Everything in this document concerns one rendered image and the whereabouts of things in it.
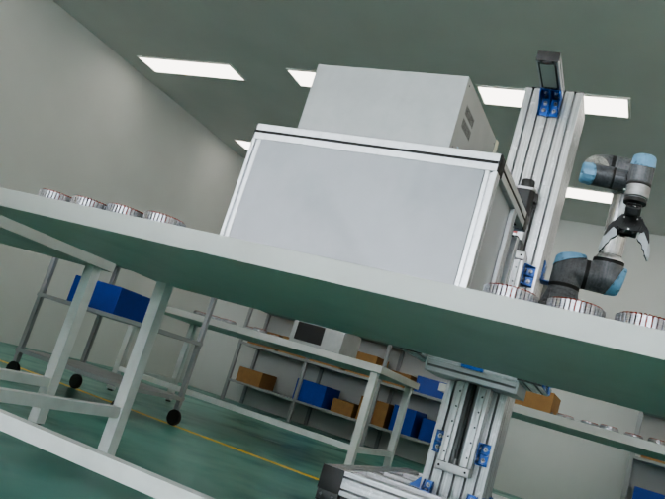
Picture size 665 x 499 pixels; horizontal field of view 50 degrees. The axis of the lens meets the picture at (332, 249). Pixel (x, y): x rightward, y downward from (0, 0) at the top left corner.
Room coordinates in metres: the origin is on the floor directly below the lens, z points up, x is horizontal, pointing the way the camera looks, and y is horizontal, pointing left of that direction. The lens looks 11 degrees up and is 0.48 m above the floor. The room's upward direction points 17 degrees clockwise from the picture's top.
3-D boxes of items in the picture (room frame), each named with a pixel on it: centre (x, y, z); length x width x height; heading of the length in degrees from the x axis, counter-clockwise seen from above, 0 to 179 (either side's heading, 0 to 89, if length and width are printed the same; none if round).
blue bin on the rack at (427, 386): (8.51, -1.63, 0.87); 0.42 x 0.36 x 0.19; 155
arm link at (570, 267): (2.71, -0.91, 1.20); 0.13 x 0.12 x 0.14; 74
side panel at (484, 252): (1.70, -0.36, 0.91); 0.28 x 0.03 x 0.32; 153
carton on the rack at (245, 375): (9.57, 0.45, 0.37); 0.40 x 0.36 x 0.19; 153
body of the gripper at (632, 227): (2.20, -0.89, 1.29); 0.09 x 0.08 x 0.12; 156
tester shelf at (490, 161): (1.91, -0.11, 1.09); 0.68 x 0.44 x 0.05; 63
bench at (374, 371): (5.69, 0.23, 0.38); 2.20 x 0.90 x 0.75; 63
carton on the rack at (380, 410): (8.79, -1.10, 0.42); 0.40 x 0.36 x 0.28; 153
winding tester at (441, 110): (1.92, -0.09, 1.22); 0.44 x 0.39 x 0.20; 63
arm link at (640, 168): (2.20, -0.89, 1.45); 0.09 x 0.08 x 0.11; 164
